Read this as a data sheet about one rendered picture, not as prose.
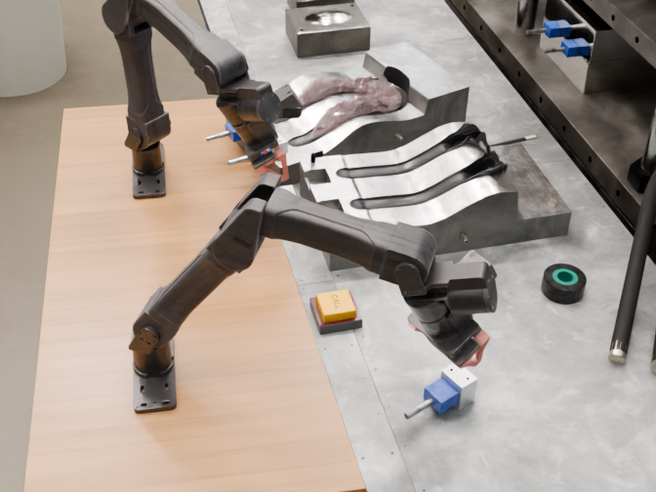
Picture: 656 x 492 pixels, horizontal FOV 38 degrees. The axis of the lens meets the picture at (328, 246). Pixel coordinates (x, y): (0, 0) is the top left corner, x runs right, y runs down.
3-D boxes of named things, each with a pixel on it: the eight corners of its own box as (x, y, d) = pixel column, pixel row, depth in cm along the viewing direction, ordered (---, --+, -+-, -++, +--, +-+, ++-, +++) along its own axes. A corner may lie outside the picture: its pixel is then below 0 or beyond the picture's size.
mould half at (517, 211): (329, 271, 184) (330, 216, 175) (299, 194, 203) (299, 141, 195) (567, 235, 194) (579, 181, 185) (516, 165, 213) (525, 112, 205)
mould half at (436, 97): (280, 188, 205) (279, 145, 198) (225, 133, 222) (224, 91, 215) (465, 127, 225) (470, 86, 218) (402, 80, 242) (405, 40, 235)
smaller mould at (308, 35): (297, 58, 251) (297, 33, 246) (285, 32, 262) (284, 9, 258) (370, 50, 255) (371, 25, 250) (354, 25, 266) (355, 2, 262)
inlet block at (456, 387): (415, 436, 152) (417, 415, 149) (394, 418, 155) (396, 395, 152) (474, 400, 158) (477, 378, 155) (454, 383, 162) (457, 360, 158)
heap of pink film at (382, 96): (318, 143, 208) (319, 112, 203) (279, 107, 220) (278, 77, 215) (415, 112, 219) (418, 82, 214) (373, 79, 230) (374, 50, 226)
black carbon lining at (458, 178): (352, 221, 185) (353, 181, 179) (332, 175, 197) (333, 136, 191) (518, 196, 192) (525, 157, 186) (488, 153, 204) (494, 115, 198)
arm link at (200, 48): (254, 56, 175) (143, -44, 181) (219, 74, 169) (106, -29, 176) (238, 102, 184) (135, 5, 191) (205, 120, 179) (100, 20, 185)
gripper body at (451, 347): (438, 294, 149) (424, 271, 143) (483, 330, 142) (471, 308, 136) (409, 323, 148) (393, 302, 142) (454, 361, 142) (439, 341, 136)
